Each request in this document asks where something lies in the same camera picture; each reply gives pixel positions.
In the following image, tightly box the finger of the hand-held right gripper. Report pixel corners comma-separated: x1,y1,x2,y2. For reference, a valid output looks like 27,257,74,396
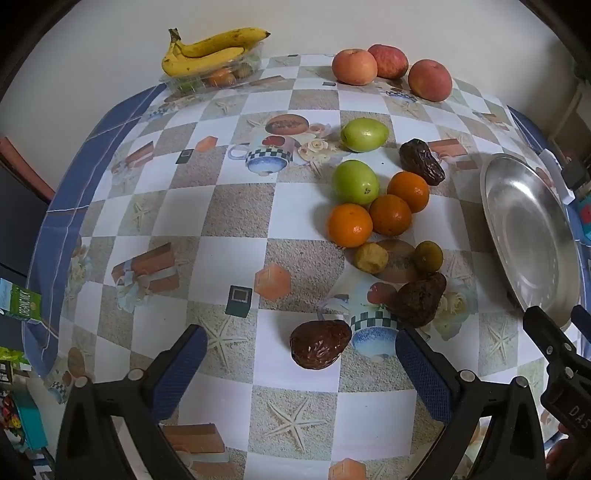
571,304,591,339
523,305,579,371

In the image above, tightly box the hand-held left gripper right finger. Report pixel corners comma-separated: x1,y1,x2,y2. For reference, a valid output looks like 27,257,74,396
396,326,548,480

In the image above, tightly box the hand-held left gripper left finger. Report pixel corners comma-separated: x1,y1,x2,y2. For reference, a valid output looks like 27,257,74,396
54,324,208,480

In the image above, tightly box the dark brown date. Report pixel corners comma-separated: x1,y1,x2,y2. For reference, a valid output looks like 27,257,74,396
384,272,448,328
399,138,446,186

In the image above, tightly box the round metal plate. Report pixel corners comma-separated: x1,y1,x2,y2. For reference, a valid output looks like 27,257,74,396
479,154,581,334

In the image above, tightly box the reddish brown date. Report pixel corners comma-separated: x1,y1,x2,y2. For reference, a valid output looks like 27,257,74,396
289,320,352,370

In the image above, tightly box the small yellow-green round fruit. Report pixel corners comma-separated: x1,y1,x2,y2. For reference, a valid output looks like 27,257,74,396
412,241,444,273

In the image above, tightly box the small yellow bumpy fruit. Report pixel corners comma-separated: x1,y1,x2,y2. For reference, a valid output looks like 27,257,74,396
355,243,389,274

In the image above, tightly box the orange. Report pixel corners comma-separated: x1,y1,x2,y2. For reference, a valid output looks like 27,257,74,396
328,203,373,248
386,171,430,213
369,194,413,236

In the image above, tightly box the teal plastic box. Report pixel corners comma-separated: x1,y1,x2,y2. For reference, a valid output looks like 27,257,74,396
574,191,591,243

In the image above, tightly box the black power adapter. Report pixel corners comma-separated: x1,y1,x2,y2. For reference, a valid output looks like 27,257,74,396
561,159,589,190

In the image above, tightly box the teal storage bin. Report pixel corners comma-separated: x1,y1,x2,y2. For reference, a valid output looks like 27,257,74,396
9,388,49,452

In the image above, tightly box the white power strip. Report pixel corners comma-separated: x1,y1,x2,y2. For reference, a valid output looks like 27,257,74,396
538,148,578,204

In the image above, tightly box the checkered printed tablecloth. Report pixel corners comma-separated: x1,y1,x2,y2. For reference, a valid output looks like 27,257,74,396
22,53,591,480

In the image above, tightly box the green carton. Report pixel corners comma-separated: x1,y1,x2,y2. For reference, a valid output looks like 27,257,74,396
0,278,43,324

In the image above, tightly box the green round fruit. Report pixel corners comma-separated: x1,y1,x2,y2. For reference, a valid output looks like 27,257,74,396
340,117,390,153
332,160,380,206

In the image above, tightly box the dark furniture panel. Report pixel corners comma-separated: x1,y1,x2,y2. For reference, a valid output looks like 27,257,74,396
0,136,56,278

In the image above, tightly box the red-yellow apple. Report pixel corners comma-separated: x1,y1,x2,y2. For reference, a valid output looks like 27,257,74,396
368,44,410,79
407,59,452,103
331,48,379,86

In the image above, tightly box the small tangerine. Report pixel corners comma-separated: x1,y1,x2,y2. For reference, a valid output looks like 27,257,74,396
203,68,238,88

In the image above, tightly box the yellow banana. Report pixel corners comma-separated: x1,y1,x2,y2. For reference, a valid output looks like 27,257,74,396
161,45,246,78
168,27,271,59

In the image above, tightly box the clear plastic fruit tray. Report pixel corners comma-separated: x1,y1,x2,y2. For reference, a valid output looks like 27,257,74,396
159,41,265,96

